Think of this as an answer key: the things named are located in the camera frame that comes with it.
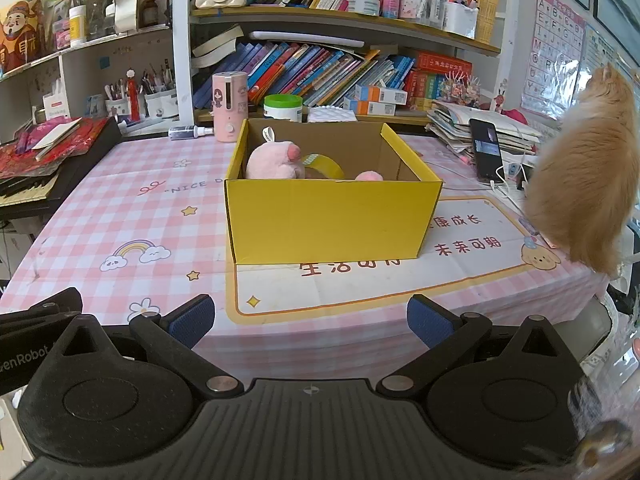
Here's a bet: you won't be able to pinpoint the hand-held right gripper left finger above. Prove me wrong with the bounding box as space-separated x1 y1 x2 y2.
47 294 246 401

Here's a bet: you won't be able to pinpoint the thick white book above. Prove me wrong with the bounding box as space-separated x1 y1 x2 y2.
191 25 240 68

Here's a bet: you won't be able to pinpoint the magenta plastic bag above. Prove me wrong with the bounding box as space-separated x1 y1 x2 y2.
12 120 66 156

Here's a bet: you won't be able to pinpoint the white pen holder with pens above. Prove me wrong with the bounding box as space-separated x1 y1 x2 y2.
102 62 180 121

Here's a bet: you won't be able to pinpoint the colourful spiky ornament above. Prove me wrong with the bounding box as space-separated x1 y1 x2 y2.
445 72 481 108

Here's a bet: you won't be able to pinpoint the white orange medicine box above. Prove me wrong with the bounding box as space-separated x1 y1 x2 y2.
342 100 397 117
355 85 410 106

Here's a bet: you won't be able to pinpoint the yellow cardboard box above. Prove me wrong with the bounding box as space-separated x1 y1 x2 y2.
224 117 443 265

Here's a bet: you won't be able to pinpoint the black electronic keyboard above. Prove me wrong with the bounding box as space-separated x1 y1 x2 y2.
0 117 123 221

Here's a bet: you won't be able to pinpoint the white jar green lid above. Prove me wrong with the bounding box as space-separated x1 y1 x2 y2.
263 94 304 123

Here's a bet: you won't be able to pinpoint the row of blue leaning books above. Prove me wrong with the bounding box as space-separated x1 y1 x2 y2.
192 40 416 111

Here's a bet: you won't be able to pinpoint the pink pig plush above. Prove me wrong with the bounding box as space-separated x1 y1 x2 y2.
245 126 306 181

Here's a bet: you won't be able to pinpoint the white orange-bordered desk mat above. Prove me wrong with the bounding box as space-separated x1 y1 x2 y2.
225 195 563 326

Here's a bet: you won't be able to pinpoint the fortune god figure box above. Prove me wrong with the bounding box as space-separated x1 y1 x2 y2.
0 0 48 78

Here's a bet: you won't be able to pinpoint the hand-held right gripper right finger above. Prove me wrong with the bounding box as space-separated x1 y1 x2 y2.
375 294 576 401

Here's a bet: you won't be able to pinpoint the red boxed book set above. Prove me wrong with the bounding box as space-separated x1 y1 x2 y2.
402 50 473 111

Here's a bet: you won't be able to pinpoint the gold tape roll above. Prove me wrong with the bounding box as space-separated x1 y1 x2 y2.
300 152 346 181

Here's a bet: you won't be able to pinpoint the red plastic bags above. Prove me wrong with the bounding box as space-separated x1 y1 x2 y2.
0 117 111 178

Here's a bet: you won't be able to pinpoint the orange cat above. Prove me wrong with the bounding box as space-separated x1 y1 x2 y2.
524 64 637 278

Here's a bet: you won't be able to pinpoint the small white paper bag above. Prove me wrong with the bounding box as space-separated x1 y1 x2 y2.
42 77 71 121

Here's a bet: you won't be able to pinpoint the dark blue spray bottle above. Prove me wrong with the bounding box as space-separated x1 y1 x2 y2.
167 125 215 141

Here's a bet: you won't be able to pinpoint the wooden bookshelf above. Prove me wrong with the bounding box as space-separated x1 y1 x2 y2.
189 0 503 126

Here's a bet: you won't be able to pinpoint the white curved holder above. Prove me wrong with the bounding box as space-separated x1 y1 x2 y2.
112 0 143 36

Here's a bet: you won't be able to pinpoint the white pen container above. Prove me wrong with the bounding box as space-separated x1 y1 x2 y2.
442 1 478 40

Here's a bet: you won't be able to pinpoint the white notebook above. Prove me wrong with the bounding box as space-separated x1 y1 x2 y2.
32 117 83 151

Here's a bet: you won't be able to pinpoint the pink cylindrical device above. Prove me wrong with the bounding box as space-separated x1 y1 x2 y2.
211 72 249 143

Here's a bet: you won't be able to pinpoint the white cubby shelf unit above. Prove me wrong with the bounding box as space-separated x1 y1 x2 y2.
0 25 193 133

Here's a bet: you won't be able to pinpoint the pink checkered tablecloth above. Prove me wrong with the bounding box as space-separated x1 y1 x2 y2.
0 132 608 361

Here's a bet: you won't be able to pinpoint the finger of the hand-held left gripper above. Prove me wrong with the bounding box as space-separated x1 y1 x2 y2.
0 287 83 331

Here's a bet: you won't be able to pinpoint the stack of papers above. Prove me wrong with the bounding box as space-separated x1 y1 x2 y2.
425 100 543 161

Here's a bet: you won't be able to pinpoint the red tassel ornament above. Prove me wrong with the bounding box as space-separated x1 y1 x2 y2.
125 67 141 122

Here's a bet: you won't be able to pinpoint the white bottle yellow label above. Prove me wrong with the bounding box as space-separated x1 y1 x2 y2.
68 5 88 48

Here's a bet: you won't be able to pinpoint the black smartphone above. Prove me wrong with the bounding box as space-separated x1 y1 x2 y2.
469 118 505 184

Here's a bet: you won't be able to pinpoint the white textured pad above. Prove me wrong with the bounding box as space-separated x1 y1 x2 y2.
306 106 358 123

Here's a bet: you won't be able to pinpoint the white charging cable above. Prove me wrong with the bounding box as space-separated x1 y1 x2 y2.
440 160 531 211

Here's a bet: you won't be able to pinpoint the pink alphabet wall poster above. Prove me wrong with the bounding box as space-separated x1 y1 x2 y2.
520 0 586 121

